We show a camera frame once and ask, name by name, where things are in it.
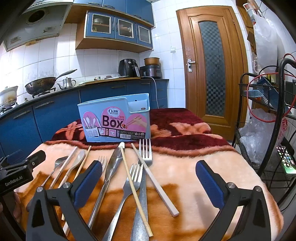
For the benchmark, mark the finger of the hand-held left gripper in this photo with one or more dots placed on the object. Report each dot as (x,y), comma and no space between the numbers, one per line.
(37,157)

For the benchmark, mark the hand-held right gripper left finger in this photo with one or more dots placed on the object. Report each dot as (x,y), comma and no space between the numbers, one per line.
(89,183)

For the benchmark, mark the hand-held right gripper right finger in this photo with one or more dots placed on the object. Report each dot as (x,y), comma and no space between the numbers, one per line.
(209,185)

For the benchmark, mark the wooden chopstick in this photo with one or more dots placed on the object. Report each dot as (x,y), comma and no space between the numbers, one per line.
(131,187)
(84,160)

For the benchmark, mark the small steel fork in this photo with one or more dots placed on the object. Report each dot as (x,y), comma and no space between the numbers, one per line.
(60,162)
(102,162)

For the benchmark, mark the white chopstick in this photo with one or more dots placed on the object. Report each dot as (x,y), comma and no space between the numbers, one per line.
(67,162)
(159,185)

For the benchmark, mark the steel table knife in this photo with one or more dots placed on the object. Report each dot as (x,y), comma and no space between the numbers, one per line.
(113,164)

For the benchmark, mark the steel dinner fork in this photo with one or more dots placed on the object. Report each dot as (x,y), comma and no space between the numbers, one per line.
(133,183)

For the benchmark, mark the large steel fork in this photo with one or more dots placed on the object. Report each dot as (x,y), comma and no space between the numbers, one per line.
(145,160)

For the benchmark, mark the light blue utensil holder box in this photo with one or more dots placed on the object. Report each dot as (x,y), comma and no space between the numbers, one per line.
(115,111)

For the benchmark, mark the person's left hand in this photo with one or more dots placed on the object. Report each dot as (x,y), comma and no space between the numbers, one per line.
(18,205)

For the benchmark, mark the blue base cabinets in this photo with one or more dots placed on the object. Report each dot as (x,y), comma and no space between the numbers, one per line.
(57,109)

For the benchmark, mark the gas stove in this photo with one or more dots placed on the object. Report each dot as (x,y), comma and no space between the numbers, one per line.
(27,100)

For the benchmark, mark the clear plastic bags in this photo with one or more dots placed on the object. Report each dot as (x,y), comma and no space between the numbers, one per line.
(256,139)

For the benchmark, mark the white cooking pot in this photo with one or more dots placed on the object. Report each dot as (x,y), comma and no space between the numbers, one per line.
(8,95)

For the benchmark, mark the dark steel wok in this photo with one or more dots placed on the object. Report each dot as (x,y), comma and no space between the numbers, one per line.
(40,84)

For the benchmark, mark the steel kettle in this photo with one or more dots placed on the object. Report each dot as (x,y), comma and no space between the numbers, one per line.
(67,83)

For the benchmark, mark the smartphone with lit screen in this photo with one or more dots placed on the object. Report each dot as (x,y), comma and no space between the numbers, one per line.
(286,160)

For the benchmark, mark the black metal rack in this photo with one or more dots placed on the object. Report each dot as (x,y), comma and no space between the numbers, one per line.
(278,129)

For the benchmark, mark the wooden door with glass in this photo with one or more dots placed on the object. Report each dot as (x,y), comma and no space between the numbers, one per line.
(231,81)

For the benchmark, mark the wooden cutting board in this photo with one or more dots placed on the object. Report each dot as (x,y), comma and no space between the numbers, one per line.
(120,78)

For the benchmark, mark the black air fryer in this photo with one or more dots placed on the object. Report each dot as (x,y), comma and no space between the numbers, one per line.
(128,67)

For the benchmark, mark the dark jar with wooden lid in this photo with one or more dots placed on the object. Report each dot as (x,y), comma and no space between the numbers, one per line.
(151,71)

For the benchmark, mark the grey range hood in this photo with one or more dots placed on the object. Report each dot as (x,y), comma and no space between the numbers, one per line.
(34,25)

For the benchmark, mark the brown inner pot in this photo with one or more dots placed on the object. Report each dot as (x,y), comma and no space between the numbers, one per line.
(152,61)

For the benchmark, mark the white plastic bag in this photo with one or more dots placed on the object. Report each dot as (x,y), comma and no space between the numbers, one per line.
(266,41)

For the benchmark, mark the white light switch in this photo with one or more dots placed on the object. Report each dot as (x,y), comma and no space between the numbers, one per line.
(172,49)

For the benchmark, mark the glass door wall cabinet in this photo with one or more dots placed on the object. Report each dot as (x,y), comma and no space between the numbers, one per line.
(111,30)

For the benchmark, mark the blue upper wall cabinet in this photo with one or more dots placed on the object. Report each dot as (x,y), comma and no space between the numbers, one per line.
(115,5)

